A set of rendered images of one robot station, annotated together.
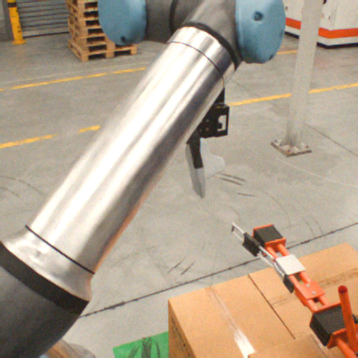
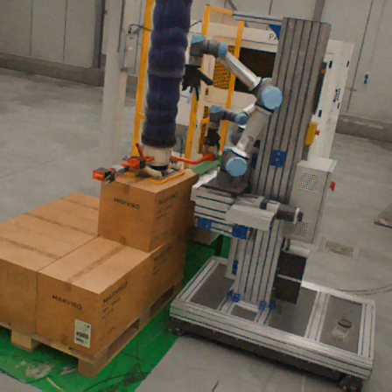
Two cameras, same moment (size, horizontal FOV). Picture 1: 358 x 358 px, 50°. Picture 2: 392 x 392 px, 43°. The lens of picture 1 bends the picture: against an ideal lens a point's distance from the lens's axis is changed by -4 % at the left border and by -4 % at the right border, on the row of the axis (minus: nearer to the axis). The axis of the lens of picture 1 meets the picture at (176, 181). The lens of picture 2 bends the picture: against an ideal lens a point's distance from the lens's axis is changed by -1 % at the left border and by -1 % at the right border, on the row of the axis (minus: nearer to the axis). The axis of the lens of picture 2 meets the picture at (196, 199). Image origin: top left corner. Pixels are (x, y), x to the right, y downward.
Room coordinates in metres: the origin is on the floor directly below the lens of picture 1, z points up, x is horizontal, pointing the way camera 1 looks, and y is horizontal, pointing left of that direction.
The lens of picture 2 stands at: (2.58, 1.85, 1.92)
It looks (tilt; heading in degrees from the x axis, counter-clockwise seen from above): 19 degrees down; 221
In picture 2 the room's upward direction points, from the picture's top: 8 degrees clockwise
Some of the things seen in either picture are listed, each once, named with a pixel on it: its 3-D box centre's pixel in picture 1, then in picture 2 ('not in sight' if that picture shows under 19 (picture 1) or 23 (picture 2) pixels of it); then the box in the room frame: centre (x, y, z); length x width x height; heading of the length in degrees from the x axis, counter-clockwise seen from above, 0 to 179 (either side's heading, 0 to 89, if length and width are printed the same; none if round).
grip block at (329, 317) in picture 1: (334, 324); (136, 162); (0.62, -0.40, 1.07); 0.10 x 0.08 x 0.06; 109
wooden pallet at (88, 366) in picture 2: not in sight; (80, 294); (0.79, -0.64, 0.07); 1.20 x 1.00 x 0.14; 21
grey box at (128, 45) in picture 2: not in sight; (128, 51); (-0.31, -1.73, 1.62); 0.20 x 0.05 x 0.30; 21
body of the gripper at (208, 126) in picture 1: (196, 101); (192, 75); (0.61, -0.03, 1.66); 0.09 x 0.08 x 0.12; 114
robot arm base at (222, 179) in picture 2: not in sight; (227, 176); (0.29, 0.07, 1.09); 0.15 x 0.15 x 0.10
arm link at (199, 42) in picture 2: not in sight; (198, 45); (0.61, -0.02, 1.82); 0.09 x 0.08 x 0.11; 140
